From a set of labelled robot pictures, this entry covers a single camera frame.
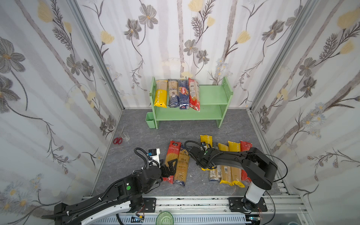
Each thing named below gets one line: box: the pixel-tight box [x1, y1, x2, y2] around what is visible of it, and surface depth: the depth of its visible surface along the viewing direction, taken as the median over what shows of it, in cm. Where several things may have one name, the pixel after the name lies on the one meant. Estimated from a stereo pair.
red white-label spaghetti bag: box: [188, 77, 201, 112], surface depth 86 cm
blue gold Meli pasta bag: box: [173, 145, 191, 188], surface depth 86 cm
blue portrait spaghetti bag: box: [167, 78, 180, 108], surface depth 89 cm
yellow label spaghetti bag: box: [153, 79, 169, 109], surface depth 90 cm
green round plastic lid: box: [155, 210, 174, 225], surface depth 71 cm
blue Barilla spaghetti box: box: [178, 79, 190, 110], surface depth 88 cm
